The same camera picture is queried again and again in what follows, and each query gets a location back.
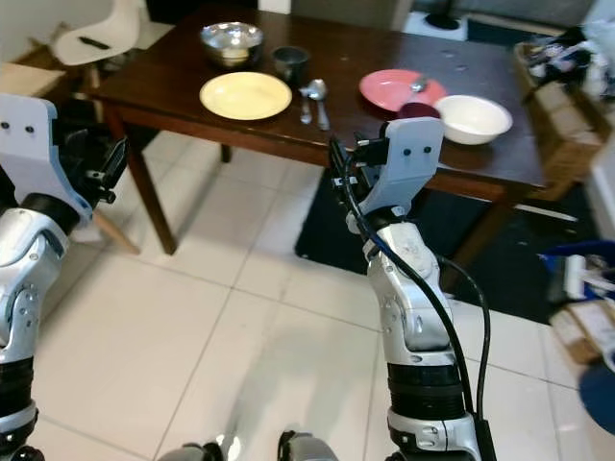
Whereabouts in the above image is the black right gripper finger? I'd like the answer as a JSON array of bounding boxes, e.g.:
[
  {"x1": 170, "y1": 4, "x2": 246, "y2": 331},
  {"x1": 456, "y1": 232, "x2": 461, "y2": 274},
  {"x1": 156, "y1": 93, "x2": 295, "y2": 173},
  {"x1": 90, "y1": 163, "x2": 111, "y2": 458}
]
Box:
[{"x1": 328, "y1": 137, "x2": 357, "y2": 208}]

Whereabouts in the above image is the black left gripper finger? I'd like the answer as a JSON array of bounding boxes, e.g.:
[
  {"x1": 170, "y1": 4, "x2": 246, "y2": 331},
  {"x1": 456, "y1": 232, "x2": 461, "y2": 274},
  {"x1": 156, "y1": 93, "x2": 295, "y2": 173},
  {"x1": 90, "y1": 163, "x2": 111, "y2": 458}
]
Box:
[{"x1": 103, "y1": 137, "x2": 130, "y2": 191}]

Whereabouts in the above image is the maroon cup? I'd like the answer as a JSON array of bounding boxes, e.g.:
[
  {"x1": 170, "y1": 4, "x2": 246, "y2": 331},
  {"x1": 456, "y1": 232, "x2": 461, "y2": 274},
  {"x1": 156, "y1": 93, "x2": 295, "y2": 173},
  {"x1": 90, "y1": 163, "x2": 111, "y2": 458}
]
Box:
[{"x1": 397, "y1": 101, "x2": 444, "y2": 122}]

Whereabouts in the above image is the pink plate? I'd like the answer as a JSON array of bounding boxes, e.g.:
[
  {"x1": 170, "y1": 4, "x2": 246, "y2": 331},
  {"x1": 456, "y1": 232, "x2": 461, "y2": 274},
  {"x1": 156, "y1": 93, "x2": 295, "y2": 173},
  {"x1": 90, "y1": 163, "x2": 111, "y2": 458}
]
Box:
[{"x1": 358, "y1": 69, "x2": 449, "y2": 114}]

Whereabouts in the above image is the large metal spoon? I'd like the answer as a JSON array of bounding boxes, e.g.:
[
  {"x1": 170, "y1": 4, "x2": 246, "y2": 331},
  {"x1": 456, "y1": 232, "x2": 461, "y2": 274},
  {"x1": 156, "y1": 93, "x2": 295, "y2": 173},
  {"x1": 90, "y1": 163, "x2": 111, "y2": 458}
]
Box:
[{"x1": 307, "y1": 79, "x2": 332, "y2": 133}]

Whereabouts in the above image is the light wooden table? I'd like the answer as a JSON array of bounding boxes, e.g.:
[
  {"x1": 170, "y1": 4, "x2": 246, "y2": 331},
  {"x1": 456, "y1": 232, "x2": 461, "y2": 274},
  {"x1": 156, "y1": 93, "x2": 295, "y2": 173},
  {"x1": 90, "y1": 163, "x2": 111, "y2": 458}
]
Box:
[{"x1": 0, "y1": 61, "x2": 70, "y2": 99}]

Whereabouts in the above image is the white bowl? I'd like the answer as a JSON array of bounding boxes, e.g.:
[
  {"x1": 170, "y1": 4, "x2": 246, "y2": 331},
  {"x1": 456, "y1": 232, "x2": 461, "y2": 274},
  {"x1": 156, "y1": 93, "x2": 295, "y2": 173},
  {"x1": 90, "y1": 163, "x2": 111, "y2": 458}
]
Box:
[{"x1": 432, "y1": 94, "x2": 515, "y2": 147}]

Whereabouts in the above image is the dark wooden dining table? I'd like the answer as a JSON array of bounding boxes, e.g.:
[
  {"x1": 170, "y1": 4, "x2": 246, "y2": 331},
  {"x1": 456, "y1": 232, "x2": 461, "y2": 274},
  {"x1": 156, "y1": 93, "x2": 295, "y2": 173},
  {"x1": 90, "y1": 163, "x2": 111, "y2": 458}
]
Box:
[{"x1": 91, "y1": 8, "x2": 551, "y2": 281}]

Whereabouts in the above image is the dark grey cup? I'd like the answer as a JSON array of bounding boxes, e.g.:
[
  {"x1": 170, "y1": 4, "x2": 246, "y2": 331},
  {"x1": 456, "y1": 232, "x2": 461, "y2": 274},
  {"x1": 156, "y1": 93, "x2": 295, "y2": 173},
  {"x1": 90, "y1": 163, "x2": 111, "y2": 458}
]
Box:
[{"x1": 271, "y1": 45, "x2": 311, "y2": 84}]

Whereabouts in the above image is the yellow plate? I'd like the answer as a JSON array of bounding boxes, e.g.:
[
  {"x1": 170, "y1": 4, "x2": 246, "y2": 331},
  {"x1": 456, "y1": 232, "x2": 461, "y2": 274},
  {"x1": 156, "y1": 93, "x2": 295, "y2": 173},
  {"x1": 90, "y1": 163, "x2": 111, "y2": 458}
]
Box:
[{"x1": 199, "y1": 72, "x2": 293, "y2": 122}]

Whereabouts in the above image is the white plastic chair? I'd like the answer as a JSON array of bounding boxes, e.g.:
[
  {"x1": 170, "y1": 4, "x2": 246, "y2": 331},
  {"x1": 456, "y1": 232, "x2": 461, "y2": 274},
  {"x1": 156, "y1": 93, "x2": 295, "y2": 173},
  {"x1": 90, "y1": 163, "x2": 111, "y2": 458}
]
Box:
[{"x1": 50, "y1": 0, "x2": 141, "y2": 69}]

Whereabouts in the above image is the steel bowl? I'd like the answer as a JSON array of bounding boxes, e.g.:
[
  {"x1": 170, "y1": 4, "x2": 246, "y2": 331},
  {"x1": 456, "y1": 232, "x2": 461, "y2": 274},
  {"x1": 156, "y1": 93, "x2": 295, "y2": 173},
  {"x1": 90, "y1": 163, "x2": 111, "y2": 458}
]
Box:
[{"x1": 200, "y1": 21, "x2": 265, "y2": 69}]

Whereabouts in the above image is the black floor rug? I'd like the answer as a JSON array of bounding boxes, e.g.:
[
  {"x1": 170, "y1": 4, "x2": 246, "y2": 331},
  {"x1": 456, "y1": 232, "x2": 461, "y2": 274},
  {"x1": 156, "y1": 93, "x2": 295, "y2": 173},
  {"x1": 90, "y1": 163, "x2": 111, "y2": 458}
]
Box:
[{"x1": 293, "y1": 168, "x2": 615, "y2": 325}]

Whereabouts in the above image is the wicker basket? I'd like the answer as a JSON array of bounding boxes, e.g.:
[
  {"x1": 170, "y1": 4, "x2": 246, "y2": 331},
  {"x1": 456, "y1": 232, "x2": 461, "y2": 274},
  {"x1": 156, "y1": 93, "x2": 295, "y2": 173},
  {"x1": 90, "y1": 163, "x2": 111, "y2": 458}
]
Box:
[{"x1": 513, "y1": 27, "x2": 615, "y2": 205}]

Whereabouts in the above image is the blue plastic object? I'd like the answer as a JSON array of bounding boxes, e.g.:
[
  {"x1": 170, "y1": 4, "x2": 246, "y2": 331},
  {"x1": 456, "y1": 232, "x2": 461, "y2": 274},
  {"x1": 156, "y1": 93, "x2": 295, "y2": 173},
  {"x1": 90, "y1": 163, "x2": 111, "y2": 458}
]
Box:
[{"x1": 541, "y1": 238, "x2": 615, "y2": 281}]

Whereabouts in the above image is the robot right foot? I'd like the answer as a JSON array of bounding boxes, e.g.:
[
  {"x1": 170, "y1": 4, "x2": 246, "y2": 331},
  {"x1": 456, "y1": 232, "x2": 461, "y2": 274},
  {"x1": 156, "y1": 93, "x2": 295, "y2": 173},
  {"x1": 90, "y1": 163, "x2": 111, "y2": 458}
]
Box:
[{"x1": 276, "y1": 429, "x2": 349, "y2": 461}]

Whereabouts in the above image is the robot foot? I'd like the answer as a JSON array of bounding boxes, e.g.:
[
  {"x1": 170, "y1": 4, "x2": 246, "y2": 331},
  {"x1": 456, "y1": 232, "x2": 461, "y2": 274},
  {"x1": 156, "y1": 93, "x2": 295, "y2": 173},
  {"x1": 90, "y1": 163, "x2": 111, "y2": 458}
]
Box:
[
  {"x1": 276, "y1": 429, "x2": 349, "y2": 461},
  {"x1": 156, "y1": 438, "x2": 233, "y2": 461}
]

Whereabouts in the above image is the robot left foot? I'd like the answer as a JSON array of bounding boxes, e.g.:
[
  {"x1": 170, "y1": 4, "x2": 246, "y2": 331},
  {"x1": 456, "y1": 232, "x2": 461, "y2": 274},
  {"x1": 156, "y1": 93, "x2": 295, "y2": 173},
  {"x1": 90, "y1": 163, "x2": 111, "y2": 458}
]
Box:
[{"x1": 156, "y1": 438, "x2": 233, "y2": 461}]

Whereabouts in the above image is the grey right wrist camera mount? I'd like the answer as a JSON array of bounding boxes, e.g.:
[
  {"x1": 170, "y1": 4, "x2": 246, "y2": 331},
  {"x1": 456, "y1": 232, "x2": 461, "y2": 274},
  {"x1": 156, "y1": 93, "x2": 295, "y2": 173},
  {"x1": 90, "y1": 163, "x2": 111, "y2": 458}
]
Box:
[{"x1": 359, "y1": 115, "x2": 445, "y2": 214}]

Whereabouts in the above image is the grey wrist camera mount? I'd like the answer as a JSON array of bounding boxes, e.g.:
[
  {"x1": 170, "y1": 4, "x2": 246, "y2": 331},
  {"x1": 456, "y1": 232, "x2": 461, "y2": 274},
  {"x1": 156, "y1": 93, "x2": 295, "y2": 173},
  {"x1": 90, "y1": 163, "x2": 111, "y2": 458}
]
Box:
[
  {"x1": 0, "y1": 94, "x2": 93, "y2": 208},
  {"x1": 359, "y1": 115, "x2": 445, "y2": 214}
]

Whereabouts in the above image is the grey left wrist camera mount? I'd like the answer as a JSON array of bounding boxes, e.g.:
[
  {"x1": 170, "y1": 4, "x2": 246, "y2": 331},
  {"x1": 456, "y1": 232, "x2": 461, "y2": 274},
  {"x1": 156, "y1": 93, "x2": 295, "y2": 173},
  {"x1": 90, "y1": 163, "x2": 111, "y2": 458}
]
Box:
[{"x1": 0, "y1": 94, "x2": 93, "y2": 208}]

